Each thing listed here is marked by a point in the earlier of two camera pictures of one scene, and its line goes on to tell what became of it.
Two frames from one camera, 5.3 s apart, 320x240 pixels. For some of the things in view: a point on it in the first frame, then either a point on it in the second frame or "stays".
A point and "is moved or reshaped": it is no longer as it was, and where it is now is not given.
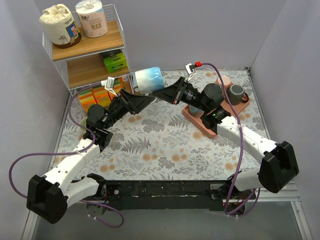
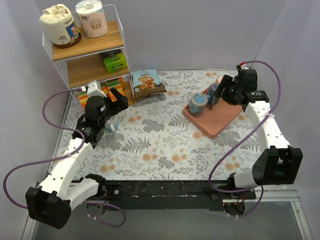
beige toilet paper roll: x=62 y=30 stays
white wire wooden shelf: x=94 y=62 stays
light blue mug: x=149 y=80 is moved or reshaped
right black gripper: x=179 y=90 → x=227 y=89
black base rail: x=173 y=195 stays
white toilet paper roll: x=92 y=17 stays
